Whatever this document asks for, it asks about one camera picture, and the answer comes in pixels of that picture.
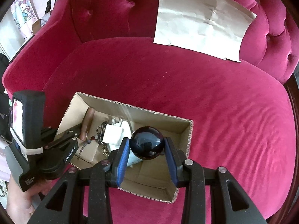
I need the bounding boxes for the cardboard box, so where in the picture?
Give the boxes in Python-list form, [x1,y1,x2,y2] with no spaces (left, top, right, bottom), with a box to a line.
[56,92,194,203]

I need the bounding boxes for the person's left hand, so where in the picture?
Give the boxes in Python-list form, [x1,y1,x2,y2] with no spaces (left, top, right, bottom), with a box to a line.
[7,175,52,223]

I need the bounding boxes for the brown paper sheet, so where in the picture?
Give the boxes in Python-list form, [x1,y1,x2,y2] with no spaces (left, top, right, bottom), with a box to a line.
[154,0,256,62]

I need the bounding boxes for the small cardboard box background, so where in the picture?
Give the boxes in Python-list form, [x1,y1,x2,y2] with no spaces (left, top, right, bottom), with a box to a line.
[31,12,51,34]

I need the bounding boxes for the brown leather cylinder case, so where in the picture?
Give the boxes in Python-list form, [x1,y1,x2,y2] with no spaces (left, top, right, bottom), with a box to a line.
[78,107,95,141]

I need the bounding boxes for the crimson velvet tufted sofa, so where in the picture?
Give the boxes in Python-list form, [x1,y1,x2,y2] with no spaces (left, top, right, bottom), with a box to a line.
[3,0,298,218]

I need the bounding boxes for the white USB wall charger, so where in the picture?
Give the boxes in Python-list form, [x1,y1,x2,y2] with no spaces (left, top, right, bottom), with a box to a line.
[102,119,132,153]

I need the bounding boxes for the metal keychain with charms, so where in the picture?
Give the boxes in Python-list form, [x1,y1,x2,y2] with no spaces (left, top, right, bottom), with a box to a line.
[77,121,110,159]

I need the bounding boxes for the cartoon cat poster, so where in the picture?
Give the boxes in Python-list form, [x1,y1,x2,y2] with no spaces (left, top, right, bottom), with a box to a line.
[11,0,37,41]

